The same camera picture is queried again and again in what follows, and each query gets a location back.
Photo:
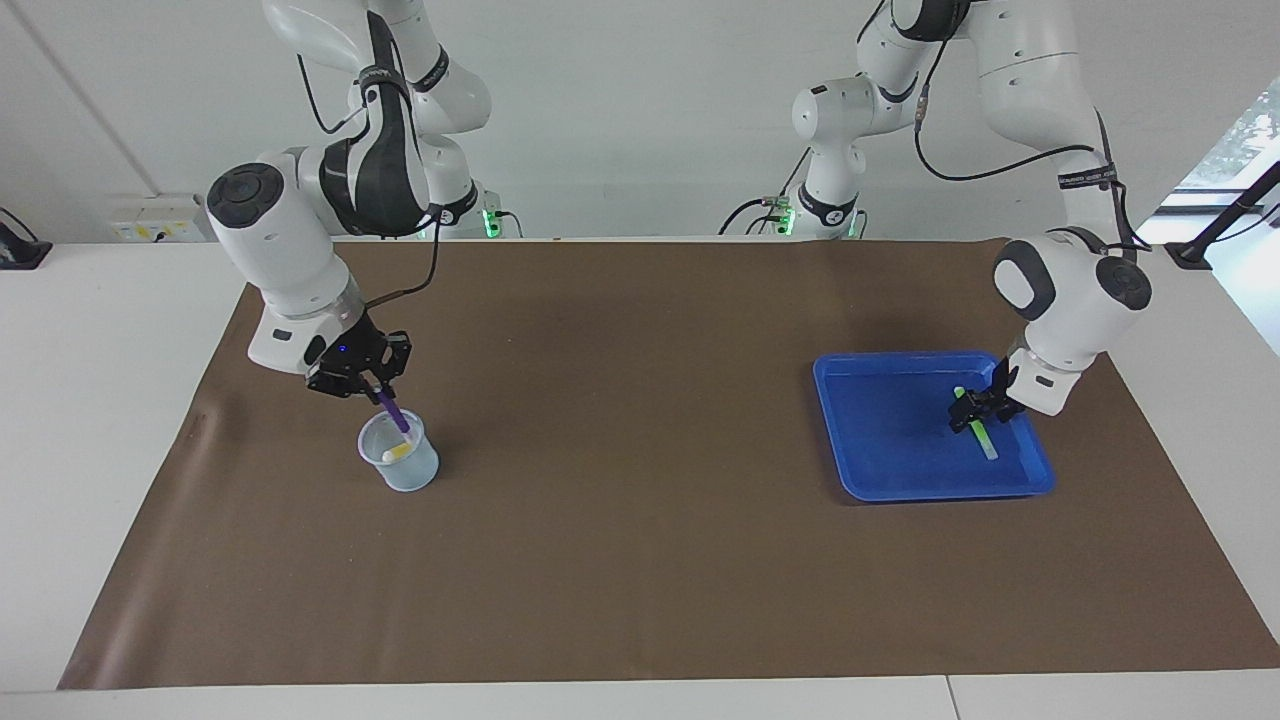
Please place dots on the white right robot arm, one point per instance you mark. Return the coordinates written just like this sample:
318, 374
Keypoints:
280, 250

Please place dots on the small black table mount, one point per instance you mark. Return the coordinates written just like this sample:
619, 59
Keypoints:
20, 250

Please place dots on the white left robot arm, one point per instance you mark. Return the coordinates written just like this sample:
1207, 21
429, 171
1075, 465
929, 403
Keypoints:
1070, 290

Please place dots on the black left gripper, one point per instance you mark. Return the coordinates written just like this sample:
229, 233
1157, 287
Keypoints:
1003, 385

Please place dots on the brown table mat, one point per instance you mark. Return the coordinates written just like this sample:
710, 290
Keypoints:
640, 420

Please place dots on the white wall socket box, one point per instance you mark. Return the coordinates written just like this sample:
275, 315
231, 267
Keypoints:
150, 220

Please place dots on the blue plastic tray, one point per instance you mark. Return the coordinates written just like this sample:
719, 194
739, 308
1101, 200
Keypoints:
890, 440

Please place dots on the pale blue mesh pen cup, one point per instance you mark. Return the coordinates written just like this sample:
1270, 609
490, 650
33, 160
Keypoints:
410, 475

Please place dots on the purple pen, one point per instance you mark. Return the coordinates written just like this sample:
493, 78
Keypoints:
400, 420

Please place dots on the green pen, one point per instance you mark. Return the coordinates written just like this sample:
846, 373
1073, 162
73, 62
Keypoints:
988, 445

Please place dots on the yellow pen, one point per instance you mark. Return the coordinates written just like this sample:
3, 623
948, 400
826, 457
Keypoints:
398, 451

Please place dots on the black clamp stand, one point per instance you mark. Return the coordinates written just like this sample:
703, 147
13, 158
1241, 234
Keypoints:
1215, 225

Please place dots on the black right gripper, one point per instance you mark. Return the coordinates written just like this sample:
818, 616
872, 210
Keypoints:
355, 350

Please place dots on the bright window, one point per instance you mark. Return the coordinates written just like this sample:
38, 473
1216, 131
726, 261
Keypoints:
1235, 150

